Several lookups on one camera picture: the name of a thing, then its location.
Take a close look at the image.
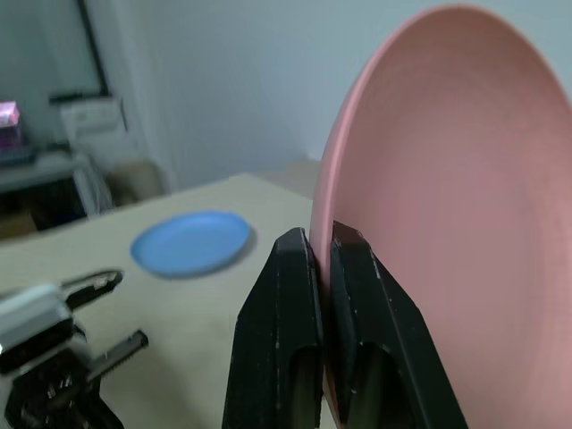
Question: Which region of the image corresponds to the blue plate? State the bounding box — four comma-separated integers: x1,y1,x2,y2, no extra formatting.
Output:
129,209,252,280

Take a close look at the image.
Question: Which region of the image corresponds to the white box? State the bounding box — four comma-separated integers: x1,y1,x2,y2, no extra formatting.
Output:
59,96,130,140

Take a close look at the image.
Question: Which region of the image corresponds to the brown cardboard box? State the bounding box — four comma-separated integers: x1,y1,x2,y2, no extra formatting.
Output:
106,158,165,207

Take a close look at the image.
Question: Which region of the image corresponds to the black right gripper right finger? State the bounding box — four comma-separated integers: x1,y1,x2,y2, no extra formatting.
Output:
329,220,470,429

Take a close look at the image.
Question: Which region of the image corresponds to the dark framed glass panel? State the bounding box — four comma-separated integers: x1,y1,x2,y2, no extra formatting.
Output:
46,0,112,105

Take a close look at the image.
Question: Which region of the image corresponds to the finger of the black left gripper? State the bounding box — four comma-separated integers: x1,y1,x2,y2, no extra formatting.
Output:
84,329,150,383
60,267,124,309

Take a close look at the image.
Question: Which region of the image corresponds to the grey metal side table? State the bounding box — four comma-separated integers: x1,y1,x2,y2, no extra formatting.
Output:
0,150,107,234

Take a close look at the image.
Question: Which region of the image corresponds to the pink plate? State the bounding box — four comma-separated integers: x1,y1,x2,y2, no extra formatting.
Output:
307,4,572,429

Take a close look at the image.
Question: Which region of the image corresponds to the pink translucent box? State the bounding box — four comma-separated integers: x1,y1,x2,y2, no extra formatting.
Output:
0,101,27,149

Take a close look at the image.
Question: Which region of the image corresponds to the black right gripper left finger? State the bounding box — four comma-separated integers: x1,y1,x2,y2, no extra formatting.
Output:
222,226,325,429

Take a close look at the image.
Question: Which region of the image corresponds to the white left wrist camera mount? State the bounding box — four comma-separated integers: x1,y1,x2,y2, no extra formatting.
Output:
0,283,75,374

